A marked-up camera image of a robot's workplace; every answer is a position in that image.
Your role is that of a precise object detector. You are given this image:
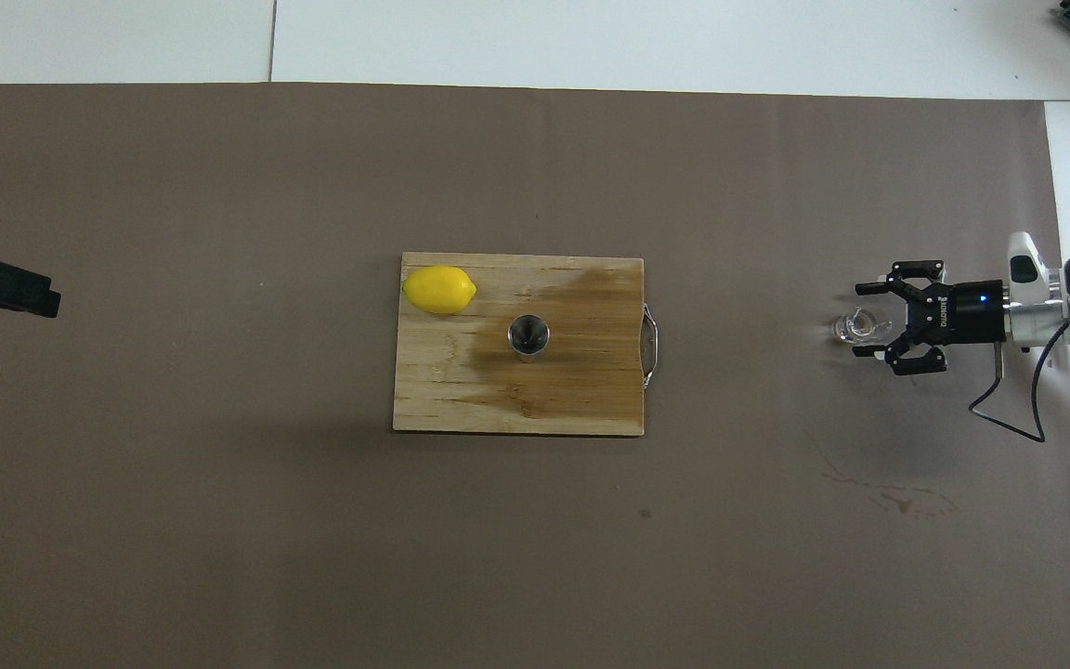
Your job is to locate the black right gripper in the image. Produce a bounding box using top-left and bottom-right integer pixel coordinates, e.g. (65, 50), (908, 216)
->
(853, 259), (1006, 377)

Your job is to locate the small clear glass cup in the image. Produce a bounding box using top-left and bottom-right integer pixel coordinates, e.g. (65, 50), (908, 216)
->
(834, 307), (894, 349)

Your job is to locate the steel double jigger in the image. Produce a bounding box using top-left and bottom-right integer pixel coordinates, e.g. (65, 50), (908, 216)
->
(508, 314), (552, 363)

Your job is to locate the yellow lemon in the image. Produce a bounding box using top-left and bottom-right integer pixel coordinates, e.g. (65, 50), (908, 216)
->
(402, 265), (479, 317)

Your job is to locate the brown table mat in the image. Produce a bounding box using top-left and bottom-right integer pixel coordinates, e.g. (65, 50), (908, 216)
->
(0, 82), (1070, 669)

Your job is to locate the wooden cutting board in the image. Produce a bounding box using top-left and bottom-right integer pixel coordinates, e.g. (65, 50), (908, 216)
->
(393, 252), (661, 438)

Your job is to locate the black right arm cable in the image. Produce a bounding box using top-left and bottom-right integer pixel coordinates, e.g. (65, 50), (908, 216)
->
(969, 321), (1070, 443)

